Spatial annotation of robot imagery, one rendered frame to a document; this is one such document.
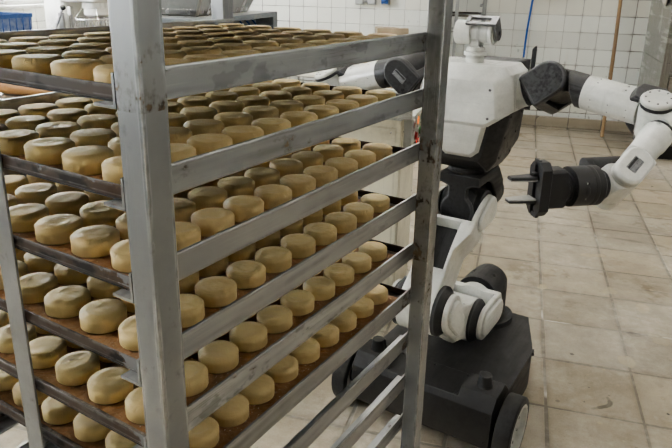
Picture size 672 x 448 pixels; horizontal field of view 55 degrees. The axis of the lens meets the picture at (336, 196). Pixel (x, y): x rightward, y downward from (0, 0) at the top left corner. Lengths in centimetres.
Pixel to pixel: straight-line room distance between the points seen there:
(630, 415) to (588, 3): 471
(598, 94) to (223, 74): 126
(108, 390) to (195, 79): 37
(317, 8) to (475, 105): 513
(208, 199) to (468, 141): 114
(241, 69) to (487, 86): 119
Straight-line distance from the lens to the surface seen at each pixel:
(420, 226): 113
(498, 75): 180
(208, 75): 64
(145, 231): 58
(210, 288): 79
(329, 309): 93
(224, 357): 82
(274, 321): 90
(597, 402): 243
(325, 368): 97
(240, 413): 89
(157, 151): 56
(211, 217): 75
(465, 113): 182
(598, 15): 656
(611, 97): 176
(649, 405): 248
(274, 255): 87
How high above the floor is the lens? 132
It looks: 19 degrees down
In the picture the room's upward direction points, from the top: 1 degrees clockwise
